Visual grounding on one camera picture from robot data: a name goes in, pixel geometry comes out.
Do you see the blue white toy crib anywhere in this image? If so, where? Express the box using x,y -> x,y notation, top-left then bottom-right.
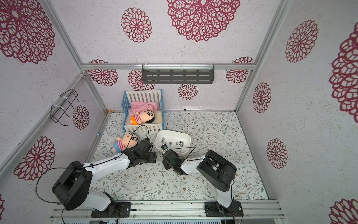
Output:
122,90 -> 164,134

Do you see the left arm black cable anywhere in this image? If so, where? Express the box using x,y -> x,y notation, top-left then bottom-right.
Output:
35,125 -> 150,224

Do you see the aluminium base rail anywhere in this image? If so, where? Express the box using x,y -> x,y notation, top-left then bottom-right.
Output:
47,200 -> 285,224

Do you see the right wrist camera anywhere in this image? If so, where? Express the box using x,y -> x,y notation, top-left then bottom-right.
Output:
161,144 -> 168,152

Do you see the plush doll on table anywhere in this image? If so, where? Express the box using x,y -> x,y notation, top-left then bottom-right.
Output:
112,132 -> 138,154

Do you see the black wire wall rack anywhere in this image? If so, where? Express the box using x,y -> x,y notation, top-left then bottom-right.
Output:
49,88 -> 84,127

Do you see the large chrome socket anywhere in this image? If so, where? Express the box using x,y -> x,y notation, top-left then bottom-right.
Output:
176,141 -> 184,147

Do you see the pink blanket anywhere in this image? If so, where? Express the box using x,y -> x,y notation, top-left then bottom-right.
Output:
129,101 -> 159,116

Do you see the grey wall shelf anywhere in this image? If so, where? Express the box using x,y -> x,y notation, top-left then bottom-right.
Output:
141,64 -> 215,85

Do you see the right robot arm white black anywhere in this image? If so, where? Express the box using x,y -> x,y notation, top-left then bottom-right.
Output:
163,150 -> 237,209

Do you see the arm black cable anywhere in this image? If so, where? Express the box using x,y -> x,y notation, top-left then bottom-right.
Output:
35,125 -> 150,224
167,147 -> 244,224

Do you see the plush doll in crib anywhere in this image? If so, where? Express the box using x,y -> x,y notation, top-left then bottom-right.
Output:
129,110 -> 155,125

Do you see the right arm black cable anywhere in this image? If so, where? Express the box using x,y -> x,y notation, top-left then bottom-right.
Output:
167,147 -> 244,224

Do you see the white plastic storage box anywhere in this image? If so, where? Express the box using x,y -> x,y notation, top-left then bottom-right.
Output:
154,130 -> 192,157

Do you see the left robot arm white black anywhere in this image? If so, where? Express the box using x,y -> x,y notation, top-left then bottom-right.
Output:
52,138 -> 157,213

